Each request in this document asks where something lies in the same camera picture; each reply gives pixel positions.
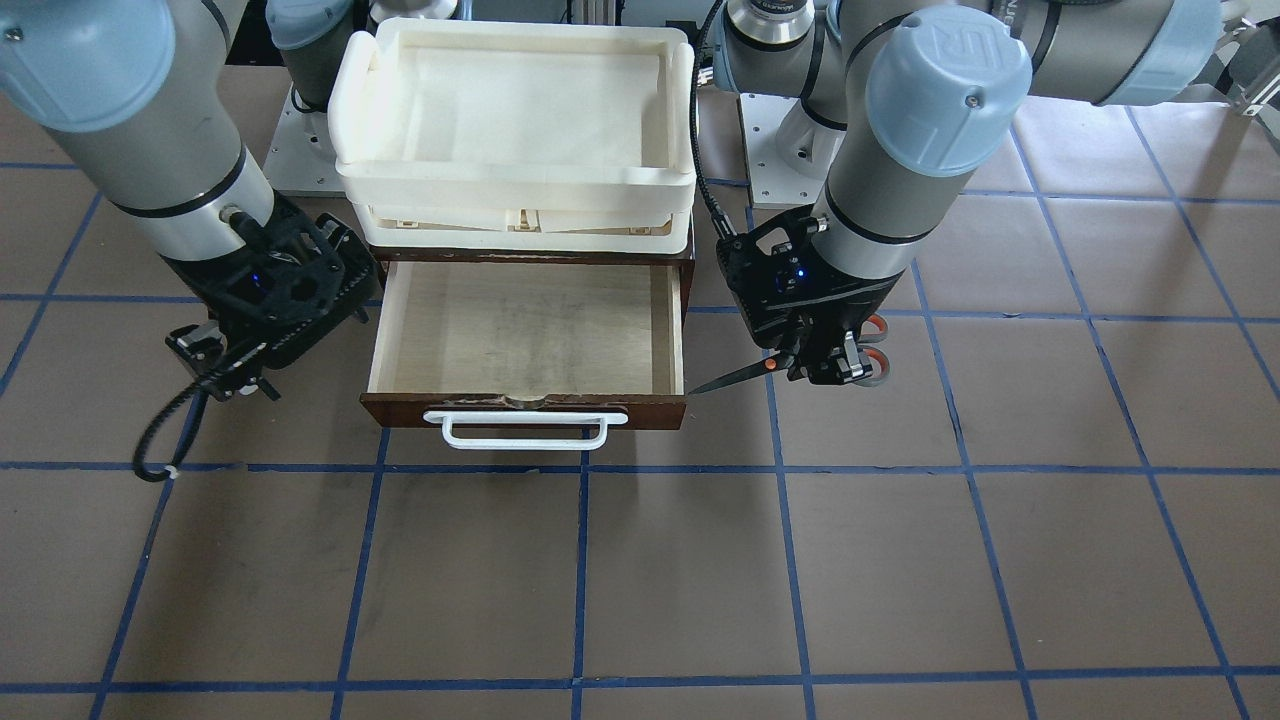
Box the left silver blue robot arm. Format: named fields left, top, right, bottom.
left=701, top=1, right=1222, bottom=391

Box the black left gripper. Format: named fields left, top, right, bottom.
left=718, top=208, right=899, bottom=386

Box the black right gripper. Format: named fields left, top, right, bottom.
left=165, top=193, right=381, bottom=402

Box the light wooden drawer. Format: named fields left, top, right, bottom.
left=361, top=263, right=686, bottom=430

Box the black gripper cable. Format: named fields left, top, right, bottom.
left=133, top=386, right=211, bottom=484

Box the dark brown wooden cabinet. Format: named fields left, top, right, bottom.
left=371, top=240, right=696, bottom=287

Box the white drawer handle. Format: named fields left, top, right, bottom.
left=422, top=407, right=631, bottom=451

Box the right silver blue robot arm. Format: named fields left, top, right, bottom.
left=1, top=1, right=378, bottom=400

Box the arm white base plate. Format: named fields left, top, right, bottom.
left=739, top=94, right=845, bottom=209
left=262, top=86, right=346, bottom=197

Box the cream plastic bin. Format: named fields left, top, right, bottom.
left=328, top=18, right=695, bottom=255

